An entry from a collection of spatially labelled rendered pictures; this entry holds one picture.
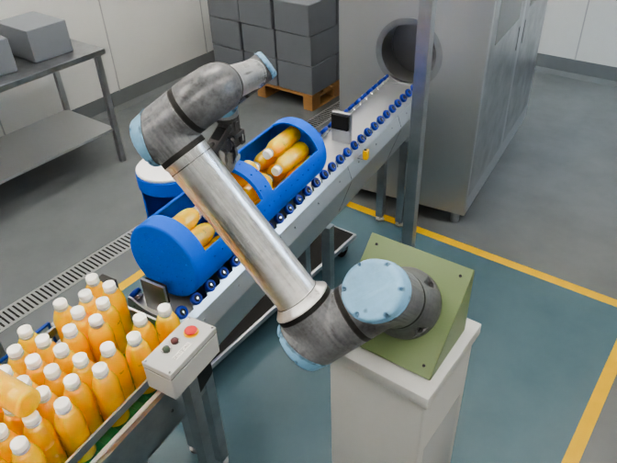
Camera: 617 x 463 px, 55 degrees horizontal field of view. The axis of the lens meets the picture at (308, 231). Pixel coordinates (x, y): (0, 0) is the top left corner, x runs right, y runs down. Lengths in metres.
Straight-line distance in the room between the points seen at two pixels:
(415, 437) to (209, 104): 1.02
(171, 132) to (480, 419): 2.08
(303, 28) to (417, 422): 4.08
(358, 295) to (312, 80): 4.15
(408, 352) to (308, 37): 3.98
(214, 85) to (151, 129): 0.16
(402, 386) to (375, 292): 0.32
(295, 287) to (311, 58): 4.07
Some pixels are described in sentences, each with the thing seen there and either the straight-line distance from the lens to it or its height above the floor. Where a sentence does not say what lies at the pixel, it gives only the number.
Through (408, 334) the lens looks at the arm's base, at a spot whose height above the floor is 1.19.
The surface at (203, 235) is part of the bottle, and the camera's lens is 2.01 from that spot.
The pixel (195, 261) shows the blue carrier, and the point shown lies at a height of 1.14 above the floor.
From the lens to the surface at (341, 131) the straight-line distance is 2.94.
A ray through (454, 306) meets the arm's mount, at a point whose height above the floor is 1.24.
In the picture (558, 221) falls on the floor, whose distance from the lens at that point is 4.23.
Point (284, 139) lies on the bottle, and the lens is 2.44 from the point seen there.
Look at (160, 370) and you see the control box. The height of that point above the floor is 1.10.
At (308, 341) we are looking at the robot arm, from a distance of 1.42.
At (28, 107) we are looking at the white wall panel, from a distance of 5.50.
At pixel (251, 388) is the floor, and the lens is 3.00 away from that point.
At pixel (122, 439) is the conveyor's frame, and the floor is 0.90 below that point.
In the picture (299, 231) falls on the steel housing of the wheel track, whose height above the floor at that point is 0.85.
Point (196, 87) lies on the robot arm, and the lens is 1.32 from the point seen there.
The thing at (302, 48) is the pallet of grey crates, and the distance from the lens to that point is 5.34.
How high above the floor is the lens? 2.31
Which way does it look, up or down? 36 degrees down
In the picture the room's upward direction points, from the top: 2 degrees counter-clockwise
